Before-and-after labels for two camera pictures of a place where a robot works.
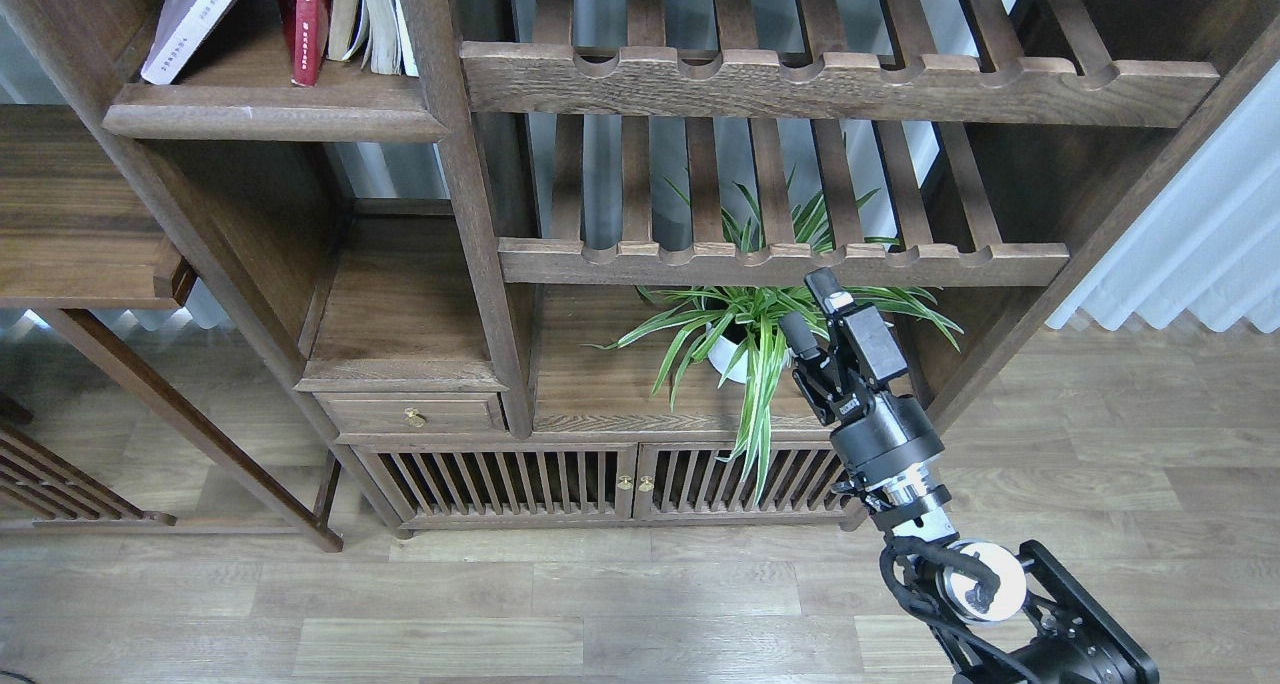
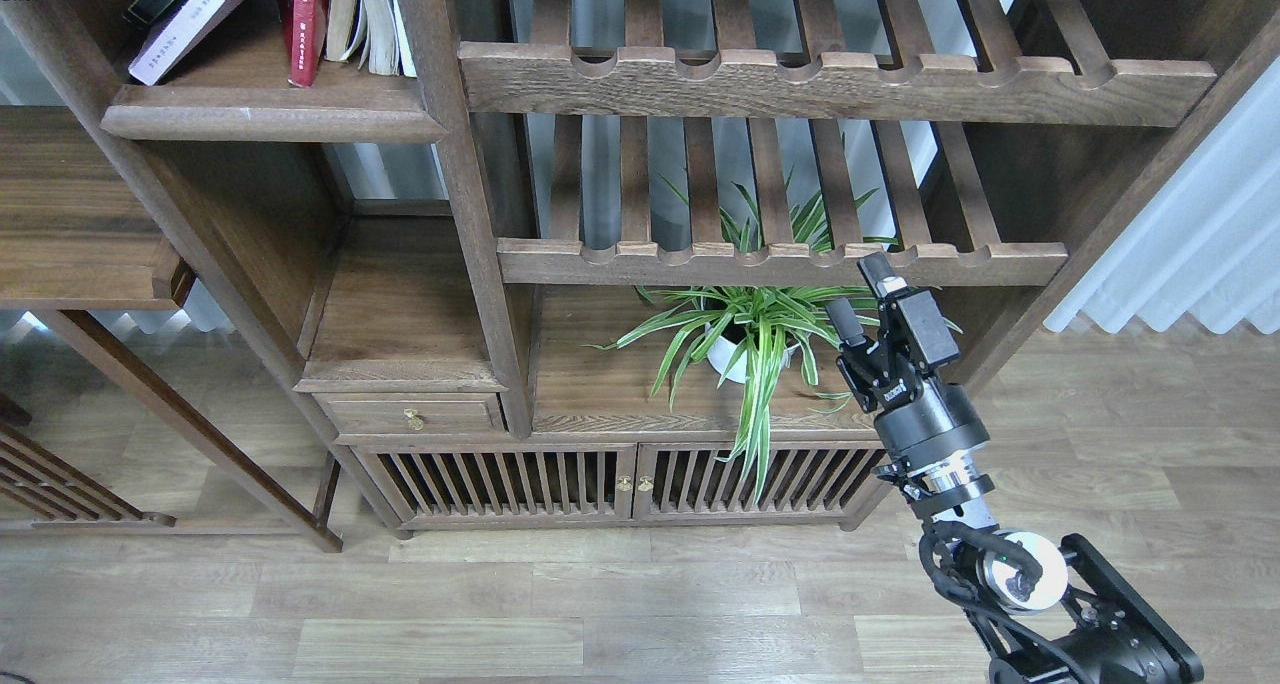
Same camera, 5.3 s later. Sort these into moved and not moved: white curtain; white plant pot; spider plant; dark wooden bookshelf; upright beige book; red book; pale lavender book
Moved: pale lavender book
Not moved: upright beige book; white curtain; spider plant; dark wooden bookshelf; white plant pot; red book
